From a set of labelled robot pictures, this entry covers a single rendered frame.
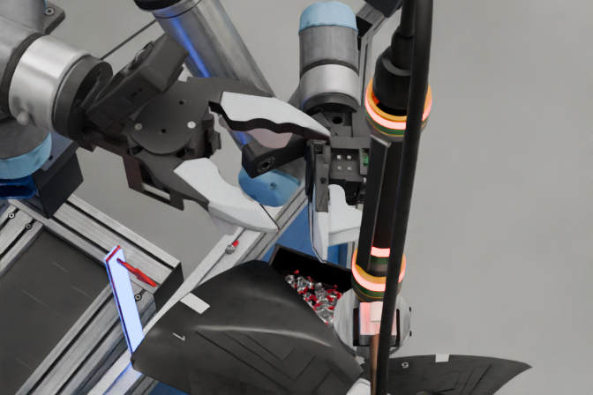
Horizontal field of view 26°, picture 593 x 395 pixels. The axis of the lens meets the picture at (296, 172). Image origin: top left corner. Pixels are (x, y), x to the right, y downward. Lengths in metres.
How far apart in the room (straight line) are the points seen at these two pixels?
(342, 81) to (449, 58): 1.56
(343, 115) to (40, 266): 1.17
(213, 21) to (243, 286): 0.31
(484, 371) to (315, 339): 0.28
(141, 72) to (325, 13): 0.72
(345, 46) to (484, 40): 1.57
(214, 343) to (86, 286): 1.16
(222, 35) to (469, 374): 0.52
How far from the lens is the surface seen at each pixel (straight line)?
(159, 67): 0.96
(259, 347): 1.45
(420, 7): 0.68
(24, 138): 1.18
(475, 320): 2.79
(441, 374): 1.65
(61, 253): 2.64
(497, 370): 1.66
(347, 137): 1.55
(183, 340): 1.46
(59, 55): 1.07
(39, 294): 2.61
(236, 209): 0.98
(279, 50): 3.13
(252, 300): 1.50
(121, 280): 1.56
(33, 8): 1.25
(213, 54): 1.52
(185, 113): 1.03
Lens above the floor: 2.51
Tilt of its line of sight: 59 degrees down
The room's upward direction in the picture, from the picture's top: straight up
